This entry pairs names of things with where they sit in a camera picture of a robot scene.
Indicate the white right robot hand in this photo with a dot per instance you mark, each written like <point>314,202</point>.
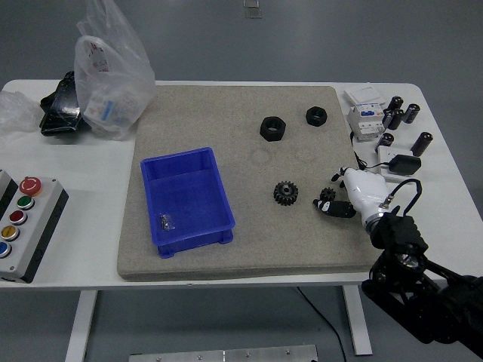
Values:
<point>368,190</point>

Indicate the small black gear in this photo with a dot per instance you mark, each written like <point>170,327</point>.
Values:
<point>327,195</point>

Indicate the large black gear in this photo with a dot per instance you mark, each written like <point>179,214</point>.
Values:
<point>286,193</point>

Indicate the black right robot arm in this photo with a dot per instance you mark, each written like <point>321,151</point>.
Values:
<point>400,234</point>

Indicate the small black hex nut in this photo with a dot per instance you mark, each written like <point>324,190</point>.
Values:
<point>316,115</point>

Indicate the white flat card box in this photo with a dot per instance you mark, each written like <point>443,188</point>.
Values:
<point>363,94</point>

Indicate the large black hex nut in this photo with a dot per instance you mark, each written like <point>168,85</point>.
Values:
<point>273,128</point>

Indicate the blue plastic box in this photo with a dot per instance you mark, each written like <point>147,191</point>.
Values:
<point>188,196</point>

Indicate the grey push-button control box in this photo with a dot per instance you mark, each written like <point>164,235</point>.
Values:
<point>37,234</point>

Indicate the black cylindrical capacitor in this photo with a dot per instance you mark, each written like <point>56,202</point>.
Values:
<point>386,117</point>
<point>396,103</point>
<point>386,140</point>
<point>398,120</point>
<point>422,143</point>
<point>412,112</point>

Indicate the white circuit breaker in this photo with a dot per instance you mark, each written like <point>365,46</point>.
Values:
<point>365,122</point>

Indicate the grey-brown foam mat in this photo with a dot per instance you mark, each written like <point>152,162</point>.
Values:
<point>241,234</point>

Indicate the white table leg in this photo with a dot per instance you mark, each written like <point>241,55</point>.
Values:
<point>356,324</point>
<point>81,324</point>

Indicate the small clear screw bag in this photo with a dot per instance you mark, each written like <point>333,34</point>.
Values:
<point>167,221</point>

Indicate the clear square floor marker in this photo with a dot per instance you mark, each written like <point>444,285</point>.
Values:
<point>251,3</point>

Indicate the clear plastic bag with packets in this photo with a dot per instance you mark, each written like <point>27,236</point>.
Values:
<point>113,75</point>

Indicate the black bagged machine part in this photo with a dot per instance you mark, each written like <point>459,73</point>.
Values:
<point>60,109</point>

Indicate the red mushroom stop button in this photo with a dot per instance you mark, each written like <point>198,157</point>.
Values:
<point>30,185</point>

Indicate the green push button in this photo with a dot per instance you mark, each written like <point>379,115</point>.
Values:
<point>25,202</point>

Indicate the red push button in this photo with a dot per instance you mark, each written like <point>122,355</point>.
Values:
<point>17,217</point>

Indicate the crumpled clear plastic wrap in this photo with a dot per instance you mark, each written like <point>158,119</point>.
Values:
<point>17,113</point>

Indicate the yellow push button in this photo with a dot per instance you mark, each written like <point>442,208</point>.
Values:
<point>10,232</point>

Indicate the blue push button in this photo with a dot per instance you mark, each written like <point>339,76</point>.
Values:
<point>3,249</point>

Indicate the white wall switch plate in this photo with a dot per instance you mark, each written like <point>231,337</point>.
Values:
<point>385,154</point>

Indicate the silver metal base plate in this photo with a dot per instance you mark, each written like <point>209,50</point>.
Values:
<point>222,355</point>

